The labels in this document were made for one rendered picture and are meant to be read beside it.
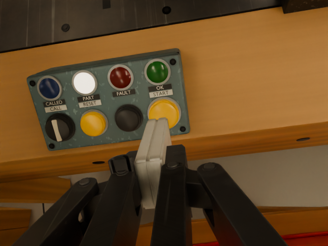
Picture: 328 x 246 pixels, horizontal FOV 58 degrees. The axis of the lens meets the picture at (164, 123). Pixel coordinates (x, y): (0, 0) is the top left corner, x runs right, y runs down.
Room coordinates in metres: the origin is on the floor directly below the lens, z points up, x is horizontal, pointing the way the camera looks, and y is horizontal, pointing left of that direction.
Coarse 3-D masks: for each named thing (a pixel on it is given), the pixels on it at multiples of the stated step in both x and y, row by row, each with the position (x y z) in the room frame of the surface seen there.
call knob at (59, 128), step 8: (48, 120) 0.14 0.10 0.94; (56, 120) 0.13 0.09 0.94; (64, 120) 0.13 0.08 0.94; (48, 128) 0.13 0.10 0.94; (56, 128) 0.13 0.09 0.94; (64, 128) 0.12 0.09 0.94; (72, 128) 0.12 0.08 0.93; (48, 136) 0.12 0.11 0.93; (56, 136) 0.12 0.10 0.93; (64, 136) 0.12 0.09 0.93
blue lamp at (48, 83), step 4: (44, 80) 0.17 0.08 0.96; (48, 80) 0.16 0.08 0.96; (52, 80) 0.16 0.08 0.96; (40, 84) 0.17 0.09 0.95; (44, 84) 0.16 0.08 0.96; (48, 84) 0.16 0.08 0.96; (52, 84) 0.16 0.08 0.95; (56, 84) 0.16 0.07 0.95; (40, 88) 0.16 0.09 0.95; (44, 88) 0.16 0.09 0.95; (48, 88) 0.16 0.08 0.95; (52, 88) 0.16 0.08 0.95; (56, 88) 0.16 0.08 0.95; (44, 92) 0.16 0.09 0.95; (48, 92) 0.16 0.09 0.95; (52, 92) 0.15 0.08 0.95; (56, 92) 0.15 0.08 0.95; (44, 96) 0.16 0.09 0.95; (48, 96) 0.15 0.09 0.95; (52, 96) 0.15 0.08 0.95; (56, 96) 0.15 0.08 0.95
